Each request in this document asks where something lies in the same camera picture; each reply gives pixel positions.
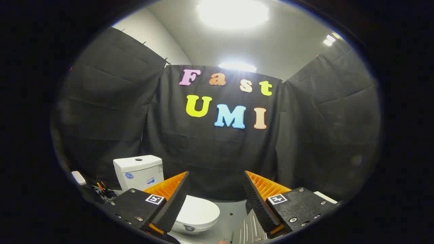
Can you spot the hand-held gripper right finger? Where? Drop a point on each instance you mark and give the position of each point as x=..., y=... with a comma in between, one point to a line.
x=259, y=206

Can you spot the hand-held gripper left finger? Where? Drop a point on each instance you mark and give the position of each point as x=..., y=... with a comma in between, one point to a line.
x=171, y=206

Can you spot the black round lid knob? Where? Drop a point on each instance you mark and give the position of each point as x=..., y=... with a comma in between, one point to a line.
x=189, y=228

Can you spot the white toilet lid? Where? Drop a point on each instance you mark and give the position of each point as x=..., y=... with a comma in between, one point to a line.
x=200, y=210

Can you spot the grey drawer cabinet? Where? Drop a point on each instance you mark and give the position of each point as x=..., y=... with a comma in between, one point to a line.
x=249, y=230

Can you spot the black backdrop cloth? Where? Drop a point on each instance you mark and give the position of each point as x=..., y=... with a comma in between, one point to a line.
x=217, y=152

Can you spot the white flat device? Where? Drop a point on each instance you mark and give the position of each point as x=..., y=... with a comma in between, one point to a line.
x=78, y=177

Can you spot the long ceiling light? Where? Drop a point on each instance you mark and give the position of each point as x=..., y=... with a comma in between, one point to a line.
x=237, y=66

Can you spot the small ceiling light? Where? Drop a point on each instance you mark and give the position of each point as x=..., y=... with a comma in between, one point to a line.
x=329, y=39

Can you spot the large round ceiling light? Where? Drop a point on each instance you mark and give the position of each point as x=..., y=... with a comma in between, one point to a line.
x=234, y=13

